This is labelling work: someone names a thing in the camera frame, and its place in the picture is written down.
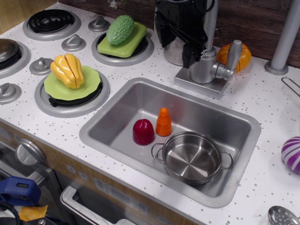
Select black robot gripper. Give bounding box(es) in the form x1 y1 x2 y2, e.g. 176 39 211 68
155 0 209 68

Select silver toy faucet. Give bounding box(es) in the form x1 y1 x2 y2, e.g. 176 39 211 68
174 0 242 99

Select tall steel pot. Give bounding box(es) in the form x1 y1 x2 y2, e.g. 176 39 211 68
152 22 221 67

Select back right stove burner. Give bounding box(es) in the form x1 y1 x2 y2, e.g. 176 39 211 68
91 34 154 67

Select stove burner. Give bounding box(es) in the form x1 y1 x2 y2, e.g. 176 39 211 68
91 34 154 67
22 9 81 41
0 41 30 79
34 71 110 118

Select orange toy pumpkin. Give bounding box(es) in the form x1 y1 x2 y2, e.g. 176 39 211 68
216 44 252 73

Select light green rectangular tray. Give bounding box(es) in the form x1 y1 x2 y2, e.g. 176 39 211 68
97 22 147 58

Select green toy bitter melon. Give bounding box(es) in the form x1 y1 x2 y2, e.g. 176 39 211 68
106 15 134 45

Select silver stove knob top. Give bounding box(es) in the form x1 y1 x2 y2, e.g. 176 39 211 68
88 16 110 32

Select silver stove knob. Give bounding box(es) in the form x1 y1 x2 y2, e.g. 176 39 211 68
88 16 110 32
61 34 86 52
29 57 53 75
0 83 22 105

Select orange toy carrot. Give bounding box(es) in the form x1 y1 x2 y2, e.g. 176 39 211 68
156 107 172 136

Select silver sink basin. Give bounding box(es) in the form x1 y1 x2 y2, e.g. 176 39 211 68
80 78 261 208

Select dark red toy pepper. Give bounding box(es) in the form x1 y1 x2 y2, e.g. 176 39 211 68
133 119 155 145

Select grey vertical pole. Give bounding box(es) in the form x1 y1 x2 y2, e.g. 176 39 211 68
265 0 300 75

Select silver stove knob upper middle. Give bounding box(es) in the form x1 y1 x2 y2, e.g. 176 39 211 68
61 34 86 52

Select front right stove burner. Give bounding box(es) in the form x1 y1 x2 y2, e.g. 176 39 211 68
34 71 110 118

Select yellow toy starfruit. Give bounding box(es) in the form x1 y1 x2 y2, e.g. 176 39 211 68
50 53 85 89

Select light green round plate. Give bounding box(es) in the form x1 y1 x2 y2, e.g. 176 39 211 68
44 66 101 101

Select back left stove burner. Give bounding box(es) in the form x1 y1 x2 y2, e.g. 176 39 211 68
22 9 81 41

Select silver stove knob lower middle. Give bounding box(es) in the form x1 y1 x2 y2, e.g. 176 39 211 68
29 57 53 75

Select purple white striped ball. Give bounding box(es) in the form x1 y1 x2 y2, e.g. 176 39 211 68
281 136 300 173

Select front left stove burner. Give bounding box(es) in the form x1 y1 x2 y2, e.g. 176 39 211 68
0 41 30 79

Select steel pot lid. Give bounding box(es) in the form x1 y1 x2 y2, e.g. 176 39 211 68
0 38 22 63

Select silver stove knob bottom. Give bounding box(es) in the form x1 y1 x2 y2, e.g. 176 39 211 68
0 83 22 105

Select silver oven dial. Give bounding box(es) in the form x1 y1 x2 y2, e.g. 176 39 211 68
15 138 46 166

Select steel slotted spoon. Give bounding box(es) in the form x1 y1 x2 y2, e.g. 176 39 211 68
268 206 300 225

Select blue clamp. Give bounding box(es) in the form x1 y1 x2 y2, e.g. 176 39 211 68
0 176 42 206

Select wire utensil handle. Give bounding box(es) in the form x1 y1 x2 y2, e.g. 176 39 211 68
281 77 300 97

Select small steel pot with handles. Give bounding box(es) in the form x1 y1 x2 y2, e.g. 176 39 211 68
151 131 233 186

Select silver oven door handle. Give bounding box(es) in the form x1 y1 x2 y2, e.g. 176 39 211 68
60 185 122 225

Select black cable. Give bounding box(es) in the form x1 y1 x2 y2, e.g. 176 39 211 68
0 201 24 225

